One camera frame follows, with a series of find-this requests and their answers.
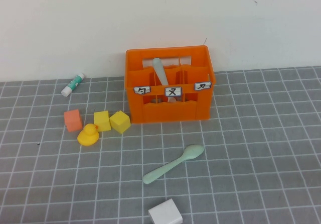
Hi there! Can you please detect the pale grey plastic fork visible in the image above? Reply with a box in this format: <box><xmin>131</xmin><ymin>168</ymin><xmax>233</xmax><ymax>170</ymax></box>
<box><xmin>151</xmin><ymin>57</ymin><xmax>178</xmax><ymax>103</ymax></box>

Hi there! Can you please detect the mint green plastic spoon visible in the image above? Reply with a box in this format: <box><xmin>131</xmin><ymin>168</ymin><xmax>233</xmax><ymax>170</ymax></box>
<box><xmin>142</xmin><ymin>144</ymin><xmax>205</xmax><ymax>185</ymax></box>

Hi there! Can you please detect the orange plastic cutlery crate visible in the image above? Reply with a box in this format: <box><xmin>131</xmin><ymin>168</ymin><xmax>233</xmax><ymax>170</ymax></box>
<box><xmin>124</xmin><ymin>45</ymin><xmax>217</xmax><ymax>124</ymax></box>

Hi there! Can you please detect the white label with fork character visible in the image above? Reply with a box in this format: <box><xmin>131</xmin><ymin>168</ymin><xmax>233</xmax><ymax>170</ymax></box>
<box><xmin>165</xmin><ymin>86</ymin><xmax>182</xmax><ymax>97</ymax></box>

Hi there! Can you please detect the white label with spoon character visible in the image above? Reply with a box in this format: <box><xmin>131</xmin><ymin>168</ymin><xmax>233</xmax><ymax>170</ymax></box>
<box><xmin>133</xmin><ymin>85</ymin><xmax>151</xmax><ymax>95</ymax></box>

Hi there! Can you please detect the yellow foam cube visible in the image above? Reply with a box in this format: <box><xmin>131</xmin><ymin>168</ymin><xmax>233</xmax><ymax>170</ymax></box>
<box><xmin>94</xmin><ymin>110</ymin><xmax>111</xmax><ymax>132</ymax></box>
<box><xmin>109</xmin><ymin>110</ymin><xmax>131</xmax><ymax>134</ymax></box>

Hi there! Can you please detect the white label with knife character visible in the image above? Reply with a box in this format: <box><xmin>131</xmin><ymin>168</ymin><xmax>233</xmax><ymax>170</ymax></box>
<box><xmin>194</xmin><ymin>81</ymin><xmax>212</xmax><ymax>91</ymax></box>

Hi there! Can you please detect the yellow rubber duck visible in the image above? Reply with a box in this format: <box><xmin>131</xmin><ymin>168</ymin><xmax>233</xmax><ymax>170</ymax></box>
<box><xmin>77</xmin><ymin>123</ymin><xmax>99</xmax><ymax>147</ymax></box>

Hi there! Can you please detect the salmon orange foam cube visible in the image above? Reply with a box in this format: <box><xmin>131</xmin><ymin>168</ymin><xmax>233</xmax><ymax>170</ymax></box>
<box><xmin>64</xmin><ymin>108</ymin><xmax>84</xmax><ymax>133</ymax></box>

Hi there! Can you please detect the white green glue stick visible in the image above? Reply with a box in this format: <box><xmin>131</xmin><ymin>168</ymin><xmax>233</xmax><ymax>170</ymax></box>
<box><xmin>61</xmin><ymin>72</ymin><xmax>86</xmax><ymax>97</ymax></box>

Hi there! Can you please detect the grey white-grid tablecloth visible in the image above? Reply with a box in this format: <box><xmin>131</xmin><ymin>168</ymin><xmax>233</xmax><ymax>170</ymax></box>
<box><xmin>0</xmin><ymin>67</ymin><xmax>321</xmax><ymax>224</ymax></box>

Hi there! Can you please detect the white power adapter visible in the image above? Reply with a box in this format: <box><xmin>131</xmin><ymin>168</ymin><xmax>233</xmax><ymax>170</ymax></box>
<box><xmin>147</xmin><ymin>198</ymin><xmax>183</xmax><ymax>224</ymax></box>

